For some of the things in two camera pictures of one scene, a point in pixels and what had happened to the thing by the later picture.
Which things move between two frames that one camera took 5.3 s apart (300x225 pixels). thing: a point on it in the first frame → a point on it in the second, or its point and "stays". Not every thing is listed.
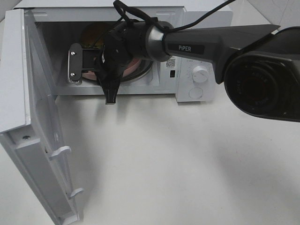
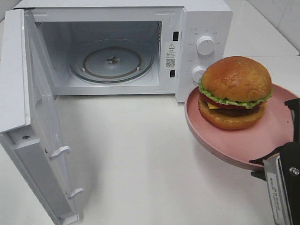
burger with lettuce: (92, 35) → (232, 92)
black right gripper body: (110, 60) → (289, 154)
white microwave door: (30, 131) stays
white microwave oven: (57, 24) stays
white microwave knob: (200, 74) stays
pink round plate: (128, 66) → (239, 146)
